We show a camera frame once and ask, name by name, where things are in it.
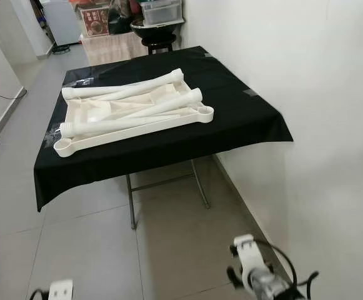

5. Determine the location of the black tablecloth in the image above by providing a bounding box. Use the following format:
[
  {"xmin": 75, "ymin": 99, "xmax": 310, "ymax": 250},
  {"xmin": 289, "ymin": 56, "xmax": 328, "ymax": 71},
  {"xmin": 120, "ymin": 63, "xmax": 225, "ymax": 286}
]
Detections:
[{"xmin": 33, "ymin": 45, "xmax": 294, "ymax": 212}]

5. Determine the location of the white plastic table top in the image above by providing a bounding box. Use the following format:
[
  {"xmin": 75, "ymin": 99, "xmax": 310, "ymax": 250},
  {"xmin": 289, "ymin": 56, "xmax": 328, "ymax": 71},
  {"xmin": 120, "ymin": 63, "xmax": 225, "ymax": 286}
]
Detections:
[{"xmin": 53, "ymin": 81, "xmax": 215, "ymax": 158}]

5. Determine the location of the black round stool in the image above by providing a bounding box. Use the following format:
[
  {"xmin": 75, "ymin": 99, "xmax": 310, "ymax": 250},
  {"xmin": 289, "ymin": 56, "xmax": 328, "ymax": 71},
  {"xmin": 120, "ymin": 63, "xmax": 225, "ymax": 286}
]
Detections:
[{"xmin": 141, "ymin": 31, "xmax": 177, "ymax": 56}]

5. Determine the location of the clear plastic bag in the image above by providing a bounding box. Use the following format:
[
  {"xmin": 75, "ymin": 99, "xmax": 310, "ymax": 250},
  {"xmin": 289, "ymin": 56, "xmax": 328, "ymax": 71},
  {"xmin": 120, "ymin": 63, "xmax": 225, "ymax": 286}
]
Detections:
[{"xmin": 66, "ymin": 76, "xmax": 94, "ymax": 88}]

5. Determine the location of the black wok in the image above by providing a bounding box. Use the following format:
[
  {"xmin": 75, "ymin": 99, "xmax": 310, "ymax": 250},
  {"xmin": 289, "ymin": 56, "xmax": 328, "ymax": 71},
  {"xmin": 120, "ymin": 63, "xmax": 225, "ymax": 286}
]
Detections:
[{"xmin": 130, "ymin": 17, "xmax": 185, "ymax": 36}]

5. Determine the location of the clear plastic storage box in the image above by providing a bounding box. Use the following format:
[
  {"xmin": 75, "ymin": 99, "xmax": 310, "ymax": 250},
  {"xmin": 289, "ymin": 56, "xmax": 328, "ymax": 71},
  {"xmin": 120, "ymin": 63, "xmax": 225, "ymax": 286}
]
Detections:
[{"xmin": 141, "ymin": 0, "xmax": 183, "ymax": 26}]

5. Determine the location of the glossy black bag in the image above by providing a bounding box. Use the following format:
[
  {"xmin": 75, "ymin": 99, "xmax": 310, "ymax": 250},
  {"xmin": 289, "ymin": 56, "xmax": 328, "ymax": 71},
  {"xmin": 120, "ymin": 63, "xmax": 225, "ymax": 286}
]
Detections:
[{"xmin": 109, "ymin": 0, "xmax": 141, "ymax": 33}]

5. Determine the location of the red printed storage box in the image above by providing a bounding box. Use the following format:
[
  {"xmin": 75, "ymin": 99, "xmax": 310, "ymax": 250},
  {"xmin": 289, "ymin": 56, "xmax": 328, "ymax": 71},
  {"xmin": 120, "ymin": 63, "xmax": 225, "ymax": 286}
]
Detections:
[{"xmin": 80, "ymin": 5, "xmax": 111, "ymax": 37}]

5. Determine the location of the white appliance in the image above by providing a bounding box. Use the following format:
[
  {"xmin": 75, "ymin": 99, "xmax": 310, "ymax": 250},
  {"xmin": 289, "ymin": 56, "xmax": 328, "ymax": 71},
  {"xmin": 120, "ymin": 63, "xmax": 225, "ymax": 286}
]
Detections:
[{"xmin": 42, "ymin": 0, "xmax": 82, "ymax": 46}]

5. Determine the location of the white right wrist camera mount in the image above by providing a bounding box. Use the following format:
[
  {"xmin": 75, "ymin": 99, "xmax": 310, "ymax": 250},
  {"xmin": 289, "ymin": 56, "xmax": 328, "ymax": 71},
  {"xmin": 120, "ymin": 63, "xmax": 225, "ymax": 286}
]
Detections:
[{"xmin": 234, "ymin": 234, "xmax": 261, "ymax": 276}]

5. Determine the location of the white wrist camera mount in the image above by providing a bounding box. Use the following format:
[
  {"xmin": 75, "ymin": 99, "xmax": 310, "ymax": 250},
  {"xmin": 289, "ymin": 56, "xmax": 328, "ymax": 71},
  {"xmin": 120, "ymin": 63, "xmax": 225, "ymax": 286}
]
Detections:
[
  {"xmin": 234, "ymin": 234, "xmax": 261, "ymax": 276},
  {"xmin": 48, "ymin": 279, "xmax": 74, "ymax": 300}
]

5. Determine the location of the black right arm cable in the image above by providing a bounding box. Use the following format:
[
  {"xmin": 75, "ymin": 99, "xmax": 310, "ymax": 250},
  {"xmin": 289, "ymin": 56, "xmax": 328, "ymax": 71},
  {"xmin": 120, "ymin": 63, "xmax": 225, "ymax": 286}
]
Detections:
[{"xmin": 256, "ymin": 240, "xmax": 319, "ymax": 296}]

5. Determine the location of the grey metal table frame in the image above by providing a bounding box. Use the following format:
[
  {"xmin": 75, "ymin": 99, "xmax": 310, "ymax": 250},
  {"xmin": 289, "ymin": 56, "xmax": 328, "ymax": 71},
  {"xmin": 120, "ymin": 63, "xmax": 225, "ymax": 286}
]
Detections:
[{"xmin": 126, "ymin": 156, "xmax": 211, "ymax": 230}]

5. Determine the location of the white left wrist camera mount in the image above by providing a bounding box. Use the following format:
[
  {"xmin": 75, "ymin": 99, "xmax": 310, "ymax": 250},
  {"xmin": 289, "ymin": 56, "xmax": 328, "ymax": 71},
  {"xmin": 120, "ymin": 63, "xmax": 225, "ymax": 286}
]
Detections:
[{"xmin": 48, "ymin": 279, "xmax": 74, "ymax": 300}]

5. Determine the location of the black wall cable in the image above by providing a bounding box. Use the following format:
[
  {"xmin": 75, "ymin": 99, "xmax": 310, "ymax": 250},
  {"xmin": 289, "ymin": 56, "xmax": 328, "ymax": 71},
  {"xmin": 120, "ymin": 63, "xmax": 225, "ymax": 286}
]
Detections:
[{"xmin": 0, "ymin": 86, "xmax": 26, "ymax": 101}]

